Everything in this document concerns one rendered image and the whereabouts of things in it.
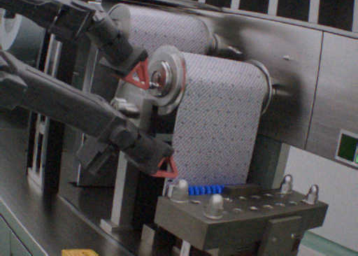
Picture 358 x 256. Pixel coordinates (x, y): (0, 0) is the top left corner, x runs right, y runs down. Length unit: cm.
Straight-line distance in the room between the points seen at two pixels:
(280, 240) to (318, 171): 306
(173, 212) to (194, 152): 17
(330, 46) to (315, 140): 23
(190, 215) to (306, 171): 327
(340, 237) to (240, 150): 287
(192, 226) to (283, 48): 55
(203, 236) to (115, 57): 38
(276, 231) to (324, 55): 44
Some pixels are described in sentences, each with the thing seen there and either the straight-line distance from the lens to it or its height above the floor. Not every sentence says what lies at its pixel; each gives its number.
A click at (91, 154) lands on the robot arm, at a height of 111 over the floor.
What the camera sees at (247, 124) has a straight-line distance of 128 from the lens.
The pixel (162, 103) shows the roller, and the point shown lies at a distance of 117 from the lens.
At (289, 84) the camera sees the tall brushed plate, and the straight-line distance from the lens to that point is 136.
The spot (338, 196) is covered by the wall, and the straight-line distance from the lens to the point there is 408.
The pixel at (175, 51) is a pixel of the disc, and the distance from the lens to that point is 116.
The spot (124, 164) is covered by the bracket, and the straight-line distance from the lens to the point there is 121.
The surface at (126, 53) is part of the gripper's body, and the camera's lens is 110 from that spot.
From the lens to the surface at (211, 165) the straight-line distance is 124.
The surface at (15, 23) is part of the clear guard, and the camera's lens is 203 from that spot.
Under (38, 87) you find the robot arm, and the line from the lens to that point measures 77.
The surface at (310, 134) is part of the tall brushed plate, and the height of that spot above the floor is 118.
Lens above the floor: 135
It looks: 9 degrees down
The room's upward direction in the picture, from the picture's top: 10 degrees clockwise
